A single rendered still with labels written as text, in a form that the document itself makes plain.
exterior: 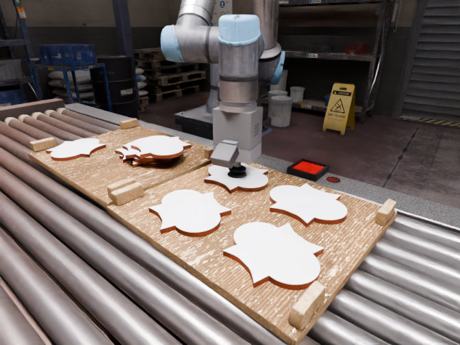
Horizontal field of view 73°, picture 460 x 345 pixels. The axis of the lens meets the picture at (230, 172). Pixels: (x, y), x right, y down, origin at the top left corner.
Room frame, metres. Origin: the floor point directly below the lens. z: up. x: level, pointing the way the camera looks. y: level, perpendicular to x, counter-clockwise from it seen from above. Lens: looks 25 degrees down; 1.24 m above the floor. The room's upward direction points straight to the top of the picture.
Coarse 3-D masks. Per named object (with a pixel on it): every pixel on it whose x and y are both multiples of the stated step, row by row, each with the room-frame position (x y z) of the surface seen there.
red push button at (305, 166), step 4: (300, 164) 0.71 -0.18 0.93; (304, 164) 0.71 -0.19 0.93; (308, 164) 0.71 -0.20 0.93; (312, 164) 0.71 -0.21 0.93; (316, 164) 0.71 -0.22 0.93; (296, 168) 0.69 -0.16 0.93; (300, 168) 0.69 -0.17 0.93; (304, 168) 0.69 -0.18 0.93; (308, 168) 0.69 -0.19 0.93; (312, 168) 0.69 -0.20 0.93; (316, 168) 0.69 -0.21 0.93; (320, 168) 0.69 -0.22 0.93; (312, 172) 0.66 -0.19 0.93; (316, 172) 0.67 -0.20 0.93
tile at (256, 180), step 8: (216, 168) 0.65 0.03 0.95; (224, 168) 0.65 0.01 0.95; (248, 168) 0.65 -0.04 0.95; (256, 168) 0.65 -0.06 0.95; (216, 176) 0.61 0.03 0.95; (224, 176) 0.61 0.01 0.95; (248, 176) 0.61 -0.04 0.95; (256, 176) 0.61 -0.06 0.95; (264, 176) 0.61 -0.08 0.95; (216, 184) 0.59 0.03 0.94; (224, 184) 0.57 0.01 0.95; (232, 184) 0.57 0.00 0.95; (240, 184) 0.57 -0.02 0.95; (248, 184) 0.57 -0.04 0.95; (256, 184) 0.57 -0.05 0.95; (264, 184) 0.57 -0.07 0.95; (232, 192) 0.55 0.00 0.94
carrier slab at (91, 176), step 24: (120, 144) 0.84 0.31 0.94; (192, 144) 0.84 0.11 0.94; (48, 168) 0.69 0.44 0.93; (72, 168) 0.67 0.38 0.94; (96, 168) 0.67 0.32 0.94; (120, 168) 0.67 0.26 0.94; (144, 168) 0.67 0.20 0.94; (168, 168) 0.67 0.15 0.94; (192, 168) 0.68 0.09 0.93; (96, 192) 0.55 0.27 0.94
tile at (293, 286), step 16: (256, 224) 0.43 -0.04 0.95; (288, 224) 0.43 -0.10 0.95; (240, 240) 0.38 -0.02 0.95; (256, 240) 0.38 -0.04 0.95; (272, 240) 0.38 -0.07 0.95; (288, 240) 0.38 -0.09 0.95; (304, 240) 0.38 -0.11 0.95; (240, 256) 0.35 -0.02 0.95; (256, 256) 0.35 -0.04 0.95; (272, 256) 0.35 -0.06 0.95; (288, 256) 0.35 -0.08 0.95; (304, 256) 0.35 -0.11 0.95; (256, 272) 0.32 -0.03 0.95; (272, 272) 0.32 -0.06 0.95; (288, 272) 0.32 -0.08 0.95; (304, 272) 0.32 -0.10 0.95; (288, 288) 0.30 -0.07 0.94; (304, 288) 0.30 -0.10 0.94
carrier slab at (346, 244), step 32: (160, 192) 0.55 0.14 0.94; (224, 192) 0.55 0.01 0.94; (256, 192) 0.55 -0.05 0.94; (128, 224) 0.45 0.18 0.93; (160, 224) 0.44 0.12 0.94; (224, 224) 0.44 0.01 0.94; (320, 224) 0.44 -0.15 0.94; (352, 224) 0.44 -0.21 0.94; (192, 256) 0.36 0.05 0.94; (224, 256) 0.36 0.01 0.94; (320, 256) 0.36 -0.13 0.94; (352, 256) 0.36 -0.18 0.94; (224, 288) 0.30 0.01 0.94; (256, 288) 0.30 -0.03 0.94; (256, 320) 0.26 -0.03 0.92
